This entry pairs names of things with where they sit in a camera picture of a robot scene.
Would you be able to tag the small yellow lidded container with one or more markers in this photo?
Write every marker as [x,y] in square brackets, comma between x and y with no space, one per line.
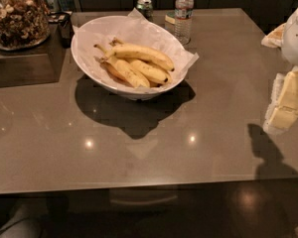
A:
[170,21]

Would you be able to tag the yellow banana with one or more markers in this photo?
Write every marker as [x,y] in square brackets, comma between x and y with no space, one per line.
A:
[131,51]
[151,72]
[122,69]

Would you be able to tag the white ceramic bowl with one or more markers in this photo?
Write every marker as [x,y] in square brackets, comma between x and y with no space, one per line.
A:
[89,55]

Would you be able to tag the front left yellow banana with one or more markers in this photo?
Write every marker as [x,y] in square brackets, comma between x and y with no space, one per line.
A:
[122,69]

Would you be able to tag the dark wooden tray stand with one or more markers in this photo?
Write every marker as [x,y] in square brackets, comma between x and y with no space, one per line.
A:
[41,64]

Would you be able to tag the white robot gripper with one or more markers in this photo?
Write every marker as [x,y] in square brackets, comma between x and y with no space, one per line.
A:
[296,37]

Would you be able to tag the middle yellow banana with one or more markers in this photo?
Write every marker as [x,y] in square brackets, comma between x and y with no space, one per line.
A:
[151,72]

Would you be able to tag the green soda can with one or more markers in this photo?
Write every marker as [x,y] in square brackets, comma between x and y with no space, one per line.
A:
[145,7]

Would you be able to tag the clear plastic water bottle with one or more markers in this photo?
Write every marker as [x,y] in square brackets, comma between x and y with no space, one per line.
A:
[183,20]

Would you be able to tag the white paper liner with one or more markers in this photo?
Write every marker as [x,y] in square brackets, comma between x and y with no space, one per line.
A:
[135,28]

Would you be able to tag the glass jar of nuts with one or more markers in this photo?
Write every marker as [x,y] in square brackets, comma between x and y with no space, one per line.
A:
[23,24]

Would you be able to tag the top yellow banana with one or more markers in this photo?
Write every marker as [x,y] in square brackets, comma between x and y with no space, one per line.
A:
[131,51]

